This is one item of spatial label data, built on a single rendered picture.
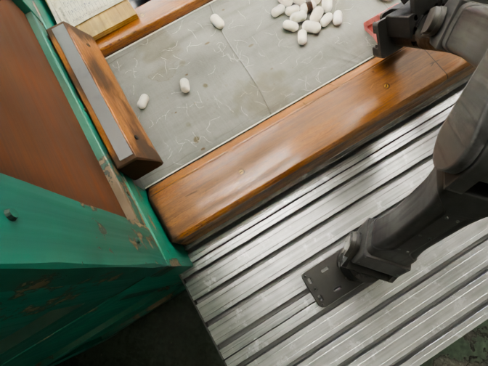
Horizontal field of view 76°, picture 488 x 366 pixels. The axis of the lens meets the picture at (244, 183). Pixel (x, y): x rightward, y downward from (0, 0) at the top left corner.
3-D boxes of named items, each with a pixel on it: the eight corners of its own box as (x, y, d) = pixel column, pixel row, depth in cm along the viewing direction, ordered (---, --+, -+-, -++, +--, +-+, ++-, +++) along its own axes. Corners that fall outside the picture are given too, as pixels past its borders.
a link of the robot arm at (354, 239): (354, 229, 48) (346, 265, 47) (413, 247, 47) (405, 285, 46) (344, 232, 54) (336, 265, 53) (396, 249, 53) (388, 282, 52)
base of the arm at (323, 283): (305, 276, 52) (329, 315, 50) (403, 213, 54) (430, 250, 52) (299, 274, 60) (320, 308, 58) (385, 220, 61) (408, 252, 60)
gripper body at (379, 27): (369, 22, 54) (402, 24, 48) (417, -5, 55) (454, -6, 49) (374, 58, 58) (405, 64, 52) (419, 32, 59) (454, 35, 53)
